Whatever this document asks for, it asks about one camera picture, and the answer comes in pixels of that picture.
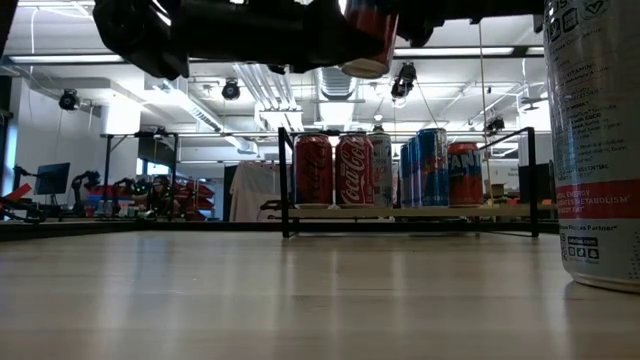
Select blue silver Red Bull can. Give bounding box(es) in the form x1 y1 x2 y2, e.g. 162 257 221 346
415 128 450 208
407 137 420 209

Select red Fanta can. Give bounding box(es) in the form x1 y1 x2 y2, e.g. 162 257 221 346
447 142 485 208

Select person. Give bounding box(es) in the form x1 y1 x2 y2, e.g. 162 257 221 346
149 174 174 219

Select red soda can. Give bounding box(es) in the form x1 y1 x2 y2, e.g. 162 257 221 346
341 0 400 80

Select dark screen monitor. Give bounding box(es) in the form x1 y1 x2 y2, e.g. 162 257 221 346
34 162 71 196

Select hanging black ceiling camera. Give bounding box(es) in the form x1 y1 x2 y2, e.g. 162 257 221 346
390 62 418 100

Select black background monitor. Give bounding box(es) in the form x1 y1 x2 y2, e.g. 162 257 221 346
518 162 560 205

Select red storage bins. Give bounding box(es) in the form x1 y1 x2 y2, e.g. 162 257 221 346
172 178 217 221

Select white Celsius Peach Vibe can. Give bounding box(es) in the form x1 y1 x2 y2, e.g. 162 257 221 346
372 124 394 209

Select black overhead crossbar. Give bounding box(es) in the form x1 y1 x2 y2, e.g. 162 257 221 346
0 45 549 65

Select black aluminium rig frame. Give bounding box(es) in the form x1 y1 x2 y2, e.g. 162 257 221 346
0 218 564 242

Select wooden shelf with black frame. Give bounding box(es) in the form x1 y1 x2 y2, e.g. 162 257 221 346
269 126 562 239

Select white draped cloth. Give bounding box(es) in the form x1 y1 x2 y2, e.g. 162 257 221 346
230 160 282 224

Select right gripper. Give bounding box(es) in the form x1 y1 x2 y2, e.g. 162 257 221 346
398 0 446 49

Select red can black Coca-Cola script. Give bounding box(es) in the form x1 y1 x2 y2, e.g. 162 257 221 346
293 133 334 209

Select red Star Wars Coca-Cola can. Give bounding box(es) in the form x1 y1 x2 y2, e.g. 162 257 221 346
334 133 375 208

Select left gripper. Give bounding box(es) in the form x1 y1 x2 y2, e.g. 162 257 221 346
189 0 386 75

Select black tall table frame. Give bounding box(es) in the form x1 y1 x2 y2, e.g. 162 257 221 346
98 129 180 221

